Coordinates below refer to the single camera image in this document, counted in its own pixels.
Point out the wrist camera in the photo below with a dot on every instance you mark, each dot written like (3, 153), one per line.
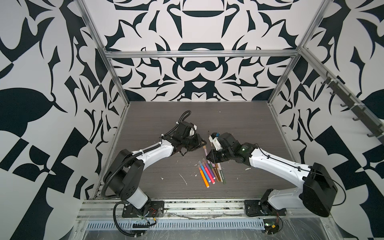
(193, 130)
(215, 141)

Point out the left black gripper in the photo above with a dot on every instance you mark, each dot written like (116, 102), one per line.
(198, 142)

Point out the red pink marker pen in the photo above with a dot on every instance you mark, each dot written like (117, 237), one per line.
(211, 179)

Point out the aluminium front rail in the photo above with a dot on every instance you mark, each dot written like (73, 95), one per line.
(173, 208)

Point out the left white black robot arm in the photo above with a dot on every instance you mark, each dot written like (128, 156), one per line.
(123, 177)

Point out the orange marker pen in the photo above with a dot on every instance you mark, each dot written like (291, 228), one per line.
(203, 177)

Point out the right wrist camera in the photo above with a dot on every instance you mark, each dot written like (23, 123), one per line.
(215, 141)

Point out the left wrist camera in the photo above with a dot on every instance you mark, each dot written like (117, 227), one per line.
(193, 130)

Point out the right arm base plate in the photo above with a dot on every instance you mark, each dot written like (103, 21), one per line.
(256, 208)

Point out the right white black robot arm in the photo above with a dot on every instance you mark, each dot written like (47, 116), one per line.
(314, 189)

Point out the blue marker pen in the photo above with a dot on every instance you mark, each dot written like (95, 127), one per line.
(204, 171)

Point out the small green circuit board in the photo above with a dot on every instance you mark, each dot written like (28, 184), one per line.
(273, 226)

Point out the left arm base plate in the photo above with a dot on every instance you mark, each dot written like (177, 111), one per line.
(151, 209)

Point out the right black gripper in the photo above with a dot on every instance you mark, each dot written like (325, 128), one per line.
(213, 158)

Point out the black wall hook rack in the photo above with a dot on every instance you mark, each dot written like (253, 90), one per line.
(361, 111)

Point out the white slotted cable duct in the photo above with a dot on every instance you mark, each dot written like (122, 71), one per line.
(211, 224)

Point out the purple marker pen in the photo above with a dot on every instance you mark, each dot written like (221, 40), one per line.
(209, 169)

